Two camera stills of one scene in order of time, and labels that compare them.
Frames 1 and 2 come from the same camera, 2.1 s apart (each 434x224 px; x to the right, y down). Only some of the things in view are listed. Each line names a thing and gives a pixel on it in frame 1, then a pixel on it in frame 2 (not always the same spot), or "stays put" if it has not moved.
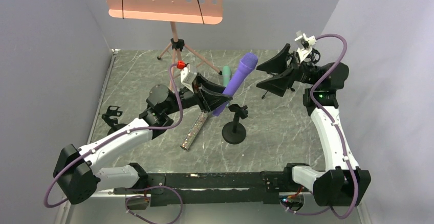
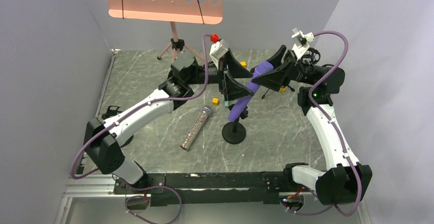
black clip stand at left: x=112 y=111 stays put
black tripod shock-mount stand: x=311 y=56 stays put
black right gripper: x=293 y=72 stays put
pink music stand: x=184 y=0 stays put
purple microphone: x=247 y=63 → x=242 y=102
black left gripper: x=199 y=95 → x=221 y=81
